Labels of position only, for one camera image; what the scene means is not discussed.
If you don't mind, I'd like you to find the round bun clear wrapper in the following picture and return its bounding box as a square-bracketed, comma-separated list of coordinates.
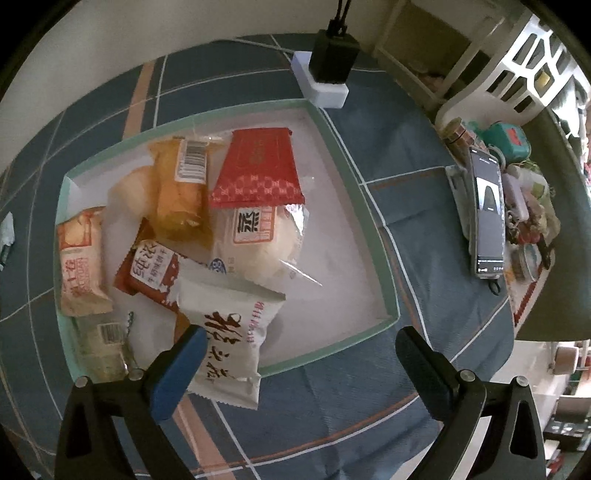
[208, 204, 321, 291]

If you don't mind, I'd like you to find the black power adapter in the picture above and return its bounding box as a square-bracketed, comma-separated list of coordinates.
[308, 0, 361, 84]

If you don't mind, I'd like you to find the white tray with teal rim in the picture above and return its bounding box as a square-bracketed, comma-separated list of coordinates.
[55, 99, 400, 377]

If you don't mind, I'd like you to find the teal tin with red label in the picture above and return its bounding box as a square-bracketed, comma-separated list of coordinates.
[482, 122, 531, 163]

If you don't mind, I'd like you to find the orange white milk snack pack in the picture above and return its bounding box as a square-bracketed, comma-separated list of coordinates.
[113, 218, 204, 314]

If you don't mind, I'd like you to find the white lattice basket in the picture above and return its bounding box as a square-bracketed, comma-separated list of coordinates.
[435, 11, 590, 130]

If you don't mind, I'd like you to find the beige red cracker pack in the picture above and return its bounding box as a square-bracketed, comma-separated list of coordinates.
[56, 206, 113, 317]

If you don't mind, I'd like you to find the blue plaid tablecloth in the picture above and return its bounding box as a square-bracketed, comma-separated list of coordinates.
[1, 34, 514, 479]

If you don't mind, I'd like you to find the black smartphone on stand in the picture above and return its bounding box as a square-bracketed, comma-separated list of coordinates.
[467, 147, 506, 280]

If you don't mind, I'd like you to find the white snack bag red print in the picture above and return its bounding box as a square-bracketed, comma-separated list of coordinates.
[175, 264, 286, 410]

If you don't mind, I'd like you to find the small green packet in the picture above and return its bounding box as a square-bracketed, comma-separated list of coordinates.
[0, 212, 15, 271]

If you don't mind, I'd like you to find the red patterned snack packet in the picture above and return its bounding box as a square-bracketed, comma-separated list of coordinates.
[209, 127, 305, 209]

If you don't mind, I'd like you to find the orange cake snack pack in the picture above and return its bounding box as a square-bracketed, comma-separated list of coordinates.
[148, 137, 216, 249]

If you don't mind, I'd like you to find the green clear barcode snack pack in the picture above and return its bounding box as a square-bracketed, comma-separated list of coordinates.
[74, 312, 137, 383]

